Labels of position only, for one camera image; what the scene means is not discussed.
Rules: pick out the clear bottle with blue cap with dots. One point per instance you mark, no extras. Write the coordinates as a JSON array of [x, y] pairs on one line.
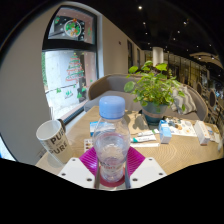
[[111, 140]]

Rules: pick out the green potted plant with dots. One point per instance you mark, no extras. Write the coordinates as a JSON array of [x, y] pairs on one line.
[[153, 86]]

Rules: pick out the white mug with black letters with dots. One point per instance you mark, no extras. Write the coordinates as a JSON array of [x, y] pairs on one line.
[[53, 141]]

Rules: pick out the group of ceiling spotlights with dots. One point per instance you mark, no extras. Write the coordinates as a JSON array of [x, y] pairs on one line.
[[140, 7]]

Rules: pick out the group of grey dining chairs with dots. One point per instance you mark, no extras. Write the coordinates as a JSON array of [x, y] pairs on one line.
[[211, 98]]

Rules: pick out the printed white leaflet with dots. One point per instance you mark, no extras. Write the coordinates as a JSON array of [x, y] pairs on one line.
[[181, 127]]

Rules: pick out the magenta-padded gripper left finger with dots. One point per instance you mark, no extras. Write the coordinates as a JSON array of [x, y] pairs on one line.
[[78, 171]]

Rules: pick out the white toothpaste tube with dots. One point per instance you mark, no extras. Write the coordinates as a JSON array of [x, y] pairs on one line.
[[143, 138]]

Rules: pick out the flat blue box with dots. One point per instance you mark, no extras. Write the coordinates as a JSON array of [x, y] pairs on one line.
[[93, 128]]

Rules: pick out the long white box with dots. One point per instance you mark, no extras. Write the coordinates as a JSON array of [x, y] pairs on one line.
[[202, 132]]

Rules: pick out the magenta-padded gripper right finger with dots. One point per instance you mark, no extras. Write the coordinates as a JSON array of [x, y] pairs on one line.
[[146, 170]]

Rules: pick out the pill blister pack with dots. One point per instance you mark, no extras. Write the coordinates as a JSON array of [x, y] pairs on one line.
[[88, 145]]

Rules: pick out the grey curved sofa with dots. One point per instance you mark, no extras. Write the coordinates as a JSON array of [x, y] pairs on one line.
[[110, 85]]

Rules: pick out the small upright blue carton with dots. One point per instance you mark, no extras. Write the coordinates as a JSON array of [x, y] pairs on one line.
[[165, 132]]

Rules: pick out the window with festive stickers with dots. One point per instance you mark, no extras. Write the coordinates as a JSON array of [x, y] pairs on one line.
[[60, 76]]

